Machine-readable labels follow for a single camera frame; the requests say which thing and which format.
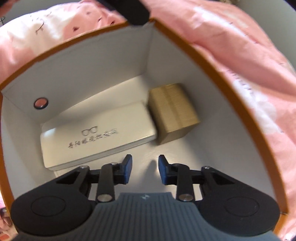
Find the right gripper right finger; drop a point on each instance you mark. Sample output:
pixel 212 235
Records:
pixel 225 203

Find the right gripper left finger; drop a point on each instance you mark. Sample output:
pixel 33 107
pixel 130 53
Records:
pixel 65 203

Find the pink patterned duvet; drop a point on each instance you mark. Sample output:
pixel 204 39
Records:
pixel 225 35

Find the orange cardboard storage box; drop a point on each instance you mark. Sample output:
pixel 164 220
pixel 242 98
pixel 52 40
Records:
pixel 117 66

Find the gold cardboard box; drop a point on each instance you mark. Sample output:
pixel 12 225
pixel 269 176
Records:
pixel 172 112

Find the white glasses case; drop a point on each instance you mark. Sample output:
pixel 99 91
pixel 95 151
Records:
pixel 97 136

